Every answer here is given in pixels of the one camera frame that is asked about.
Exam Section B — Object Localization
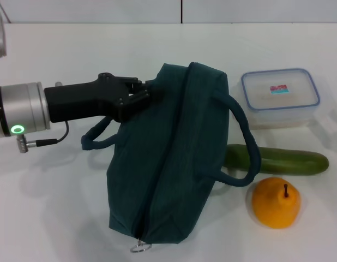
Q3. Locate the dark teal insulated bag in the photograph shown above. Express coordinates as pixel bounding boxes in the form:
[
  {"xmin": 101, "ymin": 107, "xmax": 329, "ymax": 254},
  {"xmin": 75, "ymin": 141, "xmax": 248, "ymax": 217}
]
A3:
[{"xmin": 80, "ymin": 62, "xmax": 263, "ymax": 245}]

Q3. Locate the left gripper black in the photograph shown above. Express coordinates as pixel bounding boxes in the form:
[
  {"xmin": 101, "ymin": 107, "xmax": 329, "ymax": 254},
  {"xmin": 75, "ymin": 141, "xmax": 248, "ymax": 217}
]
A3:
[{"xmin": 44, "ymin": 72, "xmax": 164, "ymax": 123}]

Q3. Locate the clear blue-rimmed food container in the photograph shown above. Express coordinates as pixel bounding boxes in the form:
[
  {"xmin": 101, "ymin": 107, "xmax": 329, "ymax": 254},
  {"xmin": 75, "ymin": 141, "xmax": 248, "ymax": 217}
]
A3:
[{"xmin": 240, "ymin": 68, "xmax": 321, "ymax": 129}]

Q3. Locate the green cucumber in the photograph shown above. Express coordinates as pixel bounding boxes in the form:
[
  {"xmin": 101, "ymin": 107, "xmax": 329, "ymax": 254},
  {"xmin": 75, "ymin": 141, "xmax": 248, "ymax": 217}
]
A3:
[{"xmin": 222, "ymin": 144, "xmax": 329, "ymax": 176}]

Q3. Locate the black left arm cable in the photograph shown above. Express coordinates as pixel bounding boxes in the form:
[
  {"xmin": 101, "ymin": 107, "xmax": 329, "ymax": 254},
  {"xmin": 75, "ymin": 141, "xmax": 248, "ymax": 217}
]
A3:
[{"xmin": 17, "ymin": 121, "xmax": 70, "ymax": 153}]

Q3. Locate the orange pear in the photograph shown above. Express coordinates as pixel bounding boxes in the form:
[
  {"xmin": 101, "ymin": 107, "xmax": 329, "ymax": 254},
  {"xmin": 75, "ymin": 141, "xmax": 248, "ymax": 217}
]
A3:
[{"xmin": 251, "ymin": 176, "xmax": 302, "ymax": 229}]

